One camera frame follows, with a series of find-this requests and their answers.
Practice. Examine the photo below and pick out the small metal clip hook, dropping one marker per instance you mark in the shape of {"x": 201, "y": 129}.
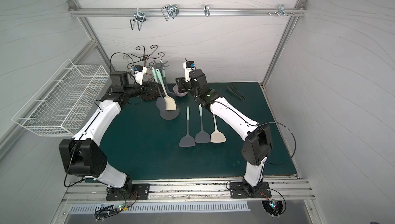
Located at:
{"x": 206, "y": 10}

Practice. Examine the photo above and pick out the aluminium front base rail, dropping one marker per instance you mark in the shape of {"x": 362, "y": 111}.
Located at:
{"x": 196, "y": 189}

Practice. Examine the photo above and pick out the black tongs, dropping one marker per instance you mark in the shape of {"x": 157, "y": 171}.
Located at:
{"x": 234, "y": 91}

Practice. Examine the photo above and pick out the grey handled beige spatula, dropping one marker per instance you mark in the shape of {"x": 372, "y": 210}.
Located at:
{"x": 217, "y": 136}

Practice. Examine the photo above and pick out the lilac ceramic bowl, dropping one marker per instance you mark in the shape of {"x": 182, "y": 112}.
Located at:
{"x": 180, "y": 90}

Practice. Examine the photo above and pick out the metal wall hook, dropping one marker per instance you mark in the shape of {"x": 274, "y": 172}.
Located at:
{"x": 281, "y": 12}

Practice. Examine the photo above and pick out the grey utensil rack stand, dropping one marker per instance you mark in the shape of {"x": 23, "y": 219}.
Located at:
{"x": 166, "y": 115}

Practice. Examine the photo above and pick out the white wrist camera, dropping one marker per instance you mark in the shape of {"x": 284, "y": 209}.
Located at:
{"x": 139, "y": 72}
{"x": 188, "y": 67}

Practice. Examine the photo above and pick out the bronze swirl mug tree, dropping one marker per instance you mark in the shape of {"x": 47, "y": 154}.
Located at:
{"x": 143, "y": 58}

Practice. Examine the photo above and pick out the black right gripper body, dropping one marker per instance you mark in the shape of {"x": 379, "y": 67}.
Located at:
{"x": 181, "y": 82}

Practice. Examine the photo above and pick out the triangular metal hook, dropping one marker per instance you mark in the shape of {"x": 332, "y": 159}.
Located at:
{"x": 170, "y": 11}

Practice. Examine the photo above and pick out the white wire basket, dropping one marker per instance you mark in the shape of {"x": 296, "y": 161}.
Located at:
{"x": 59, "y": 107}

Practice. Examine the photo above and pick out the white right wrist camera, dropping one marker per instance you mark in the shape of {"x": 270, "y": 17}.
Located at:
{"x": 188, "y": 67}

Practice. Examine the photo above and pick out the green handled grey spoon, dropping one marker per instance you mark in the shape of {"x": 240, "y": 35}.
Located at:
{"x": 160, "y": 103}

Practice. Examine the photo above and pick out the double prong metal hook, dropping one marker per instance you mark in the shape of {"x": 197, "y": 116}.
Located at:
{"x": 138, "y": 20}

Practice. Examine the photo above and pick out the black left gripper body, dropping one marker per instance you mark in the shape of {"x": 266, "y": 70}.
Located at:
{"x": 148, "y": 89}

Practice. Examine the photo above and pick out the green handled beige spoon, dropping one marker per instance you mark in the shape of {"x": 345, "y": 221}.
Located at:
{"x": 170, "y": 102}

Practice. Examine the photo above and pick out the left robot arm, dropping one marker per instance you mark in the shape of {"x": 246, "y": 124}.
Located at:
{"x": 81, "y": 155}

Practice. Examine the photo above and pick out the green handled grey turner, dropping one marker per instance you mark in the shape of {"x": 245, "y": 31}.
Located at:
{"x": 202, "y": 136}

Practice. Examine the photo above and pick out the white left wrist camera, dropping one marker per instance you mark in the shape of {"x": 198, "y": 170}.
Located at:
{"x": 139, "y": 72}

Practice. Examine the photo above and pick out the green handled grey spatula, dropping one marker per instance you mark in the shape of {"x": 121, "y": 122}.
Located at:
{"x": 187, "y": 140}

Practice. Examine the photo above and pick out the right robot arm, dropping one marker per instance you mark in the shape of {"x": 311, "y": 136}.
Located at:
{"x": 257, "y": 138}

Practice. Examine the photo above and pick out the aluminium top rail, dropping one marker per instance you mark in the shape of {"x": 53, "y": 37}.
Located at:
{"x": 184, "y": 12}

